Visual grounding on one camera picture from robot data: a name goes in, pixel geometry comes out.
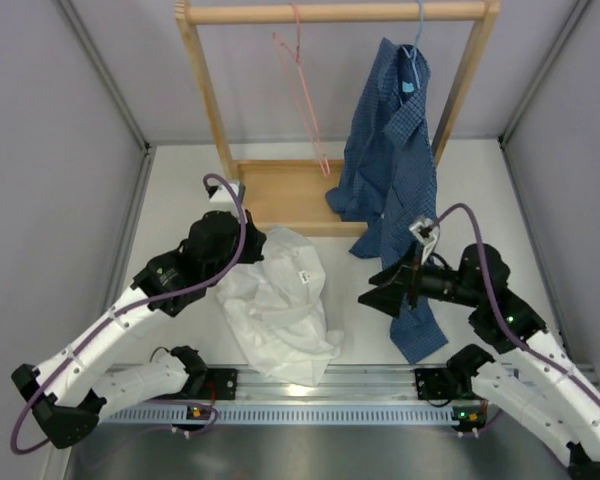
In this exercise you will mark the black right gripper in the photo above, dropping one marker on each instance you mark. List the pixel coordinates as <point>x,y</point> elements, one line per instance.
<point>389,296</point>

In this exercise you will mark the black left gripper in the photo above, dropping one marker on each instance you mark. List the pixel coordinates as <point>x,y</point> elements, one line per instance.
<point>256,241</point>

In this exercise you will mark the white shirt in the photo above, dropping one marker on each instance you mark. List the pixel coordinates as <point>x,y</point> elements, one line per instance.
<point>275,312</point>

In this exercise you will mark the pink wire hanger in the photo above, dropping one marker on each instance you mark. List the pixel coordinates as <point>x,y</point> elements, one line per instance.
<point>291,62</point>

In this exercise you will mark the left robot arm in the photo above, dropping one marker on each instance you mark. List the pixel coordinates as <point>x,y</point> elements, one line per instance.
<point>168,284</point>

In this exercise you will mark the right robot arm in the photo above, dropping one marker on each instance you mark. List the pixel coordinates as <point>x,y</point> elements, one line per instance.
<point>529,376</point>

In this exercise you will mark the blue checked shirt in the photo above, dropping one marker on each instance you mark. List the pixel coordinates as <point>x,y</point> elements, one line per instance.
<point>389,176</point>

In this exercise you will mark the wooden clothes rack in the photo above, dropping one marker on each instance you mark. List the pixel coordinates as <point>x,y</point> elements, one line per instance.
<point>292,192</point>

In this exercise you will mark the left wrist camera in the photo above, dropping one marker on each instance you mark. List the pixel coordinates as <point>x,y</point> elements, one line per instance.
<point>224,193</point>

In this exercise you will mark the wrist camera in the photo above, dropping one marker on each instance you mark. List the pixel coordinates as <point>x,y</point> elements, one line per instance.
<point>224,193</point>
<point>427,234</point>

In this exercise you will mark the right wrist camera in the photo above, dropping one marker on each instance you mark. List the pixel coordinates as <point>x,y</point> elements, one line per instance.
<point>427,234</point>

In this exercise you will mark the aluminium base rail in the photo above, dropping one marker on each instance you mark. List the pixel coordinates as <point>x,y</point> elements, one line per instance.
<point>325,385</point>

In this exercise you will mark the grey slotted cable duct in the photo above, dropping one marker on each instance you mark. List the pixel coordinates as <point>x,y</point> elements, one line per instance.
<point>323,415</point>

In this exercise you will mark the left aluminium frame post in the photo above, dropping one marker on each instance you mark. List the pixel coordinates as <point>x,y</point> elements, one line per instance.
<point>146,152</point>

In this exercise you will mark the aluminium frame post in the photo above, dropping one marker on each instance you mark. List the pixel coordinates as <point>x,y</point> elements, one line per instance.
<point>569,26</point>
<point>146,152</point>

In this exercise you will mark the blue wire hanger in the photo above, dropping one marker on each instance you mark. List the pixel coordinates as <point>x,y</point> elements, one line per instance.
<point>418,45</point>

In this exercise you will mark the right aluminium frame post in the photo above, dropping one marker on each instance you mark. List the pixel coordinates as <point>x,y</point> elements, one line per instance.
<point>569,26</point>

